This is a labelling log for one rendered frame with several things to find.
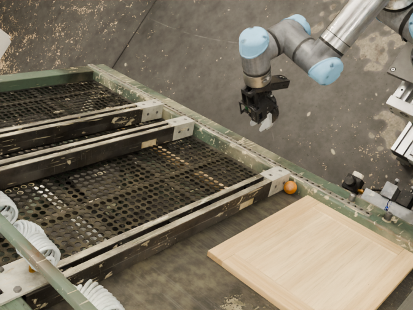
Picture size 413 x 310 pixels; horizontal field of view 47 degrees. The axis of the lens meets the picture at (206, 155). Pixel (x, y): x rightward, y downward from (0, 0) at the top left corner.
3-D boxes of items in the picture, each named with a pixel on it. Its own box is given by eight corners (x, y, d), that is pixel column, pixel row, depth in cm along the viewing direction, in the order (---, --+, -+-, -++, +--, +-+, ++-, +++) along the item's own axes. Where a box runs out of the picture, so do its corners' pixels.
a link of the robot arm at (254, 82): (255, 55, 130) (278, 66, 126) (257, 67, 134) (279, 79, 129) (236, 70, 127) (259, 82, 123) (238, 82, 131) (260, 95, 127)
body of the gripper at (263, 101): (239, 115, 140) (235, 85, 130) (259, 98, 143) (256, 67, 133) (259, 127, 135) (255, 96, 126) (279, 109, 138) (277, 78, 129)
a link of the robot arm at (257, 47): (277, 33, 117) (249, 48, 115) (279, 67, 125) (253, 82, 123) (258, 19, 122) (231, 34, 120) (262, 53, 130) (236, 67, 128)
